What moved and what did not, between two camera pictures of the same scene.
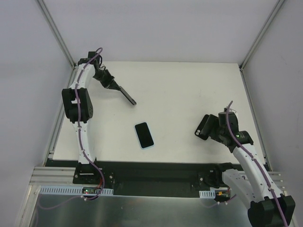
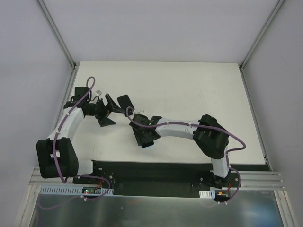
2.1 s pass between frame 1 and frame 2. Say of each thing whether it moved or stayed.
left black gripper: moved
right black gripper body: moved
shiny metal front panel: stayed
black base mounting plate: stayed
